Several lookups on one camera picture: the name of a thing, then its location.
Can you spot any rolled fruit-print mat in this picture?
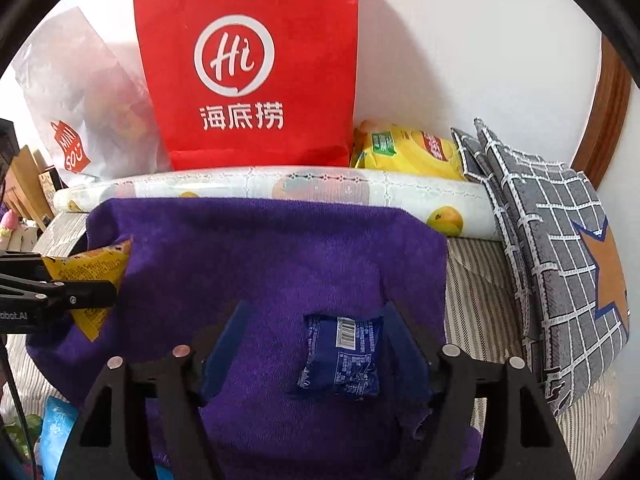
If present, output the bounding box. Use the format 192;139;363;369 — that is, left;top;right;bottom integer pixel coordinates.
52;165;506;241

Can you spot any wooden box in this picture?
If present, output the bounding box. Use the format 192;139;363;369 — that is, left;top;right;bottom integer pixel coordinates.
5;145;51;221

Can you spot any yellow triangular snack packet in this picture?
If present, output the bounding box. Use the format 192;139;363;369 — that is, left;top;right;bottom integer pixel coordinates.
40;239;133;342

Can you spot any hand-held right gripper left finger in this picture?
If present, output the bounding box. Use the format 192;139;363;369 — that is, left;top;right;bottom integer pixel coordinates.
55;300;253;480

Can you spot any black cable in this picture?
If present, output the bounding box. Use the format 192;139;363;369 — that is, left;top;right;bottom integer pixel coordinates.
0;332;38;480

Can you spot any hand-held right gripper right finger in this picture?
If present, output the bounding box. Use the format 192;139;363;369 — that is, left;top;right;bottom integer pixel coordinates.
382;300;576;480

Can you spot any pastel printed bolster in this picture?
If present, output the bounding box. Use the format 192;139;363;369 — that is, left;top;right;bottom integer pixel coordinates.
0;210;28;243

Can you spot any wooden frame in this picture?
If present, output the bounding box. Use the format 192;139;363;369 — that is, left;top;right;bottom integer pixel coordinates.
572;35;633;188

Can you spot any striped bed sheet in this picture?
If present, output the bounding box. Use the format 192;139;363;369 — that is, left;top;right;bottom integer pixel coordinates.
0;210;623;480

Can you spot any grey checked pillow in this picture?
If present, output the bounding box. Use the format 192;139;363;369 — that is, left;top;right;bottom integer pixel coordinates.
475;117;631;416
450;127;546;376

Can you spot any white plastic bag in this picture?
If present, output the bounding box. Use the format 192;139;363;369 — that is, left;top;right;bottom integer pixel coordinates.
12;6;173;181

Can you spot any yellow chip bag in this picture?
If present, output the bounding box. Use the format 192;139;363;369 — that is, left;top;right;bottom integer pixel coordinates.
350;120;468;182

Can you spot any patterned board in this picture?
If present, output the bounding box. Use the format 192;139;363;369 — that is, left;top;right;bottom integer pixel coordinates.
37;166;58;206

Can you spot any purple towel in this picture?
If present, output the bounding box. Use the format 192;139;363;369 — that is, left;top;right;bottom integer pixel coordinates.
25;197;483;480

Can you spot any dark blue snack packet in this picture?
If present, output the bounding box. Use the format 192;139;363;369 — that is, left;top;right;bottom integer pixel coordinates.
290;314;386;401

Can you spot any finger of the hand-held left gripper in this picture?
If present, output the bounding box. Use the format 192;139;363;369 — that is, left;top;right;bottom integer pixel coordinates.
0;250;47;281
0;276;119;311

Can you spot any red paper bag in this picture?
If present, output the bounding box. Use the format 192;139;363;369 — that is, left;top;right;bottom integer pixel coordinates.
132;0;361;172

